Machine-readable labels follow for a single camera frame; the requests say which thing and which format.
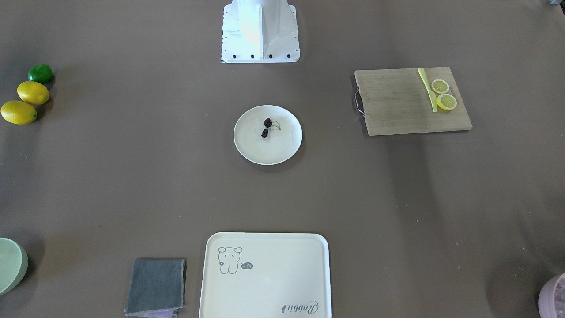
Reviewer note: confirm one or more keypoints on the grey folded cloth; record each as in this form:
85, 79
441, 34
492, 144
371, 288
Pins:
156, 288

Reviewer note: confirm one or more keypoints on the lemon slice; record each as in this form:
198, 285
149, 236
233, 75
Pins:
446, 101
440, 86

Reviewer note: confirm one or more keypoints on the light green bowl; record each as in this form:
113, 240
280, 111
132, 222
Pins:
13, 264

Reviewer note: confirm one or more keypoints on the cream serving tray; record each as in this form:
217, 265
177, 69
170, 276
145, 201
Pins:
266, 275

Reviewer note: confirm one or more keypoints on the bamboo cutting board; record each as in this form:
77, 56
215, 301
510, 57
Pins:
396, 101

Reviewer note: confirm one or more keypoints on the white round plate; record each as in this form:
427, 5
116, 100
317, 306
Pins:
278, 146

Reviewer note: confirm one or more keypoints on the pink bowl with ice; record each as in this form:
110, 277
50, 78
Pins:
551, 300

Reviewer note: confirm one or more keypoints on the yellow plastic knife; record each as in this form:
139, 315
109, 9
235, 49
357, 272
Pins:
426, 83

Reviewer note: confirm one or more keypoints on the green lime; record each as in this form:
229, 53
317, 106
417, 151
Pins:
40, 73

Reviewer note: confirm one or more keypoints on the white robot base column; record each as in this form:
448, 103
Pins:
260, 31

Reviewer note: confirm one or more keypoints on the yellow lemon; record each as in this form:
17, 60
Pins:
33, 92
18, 112

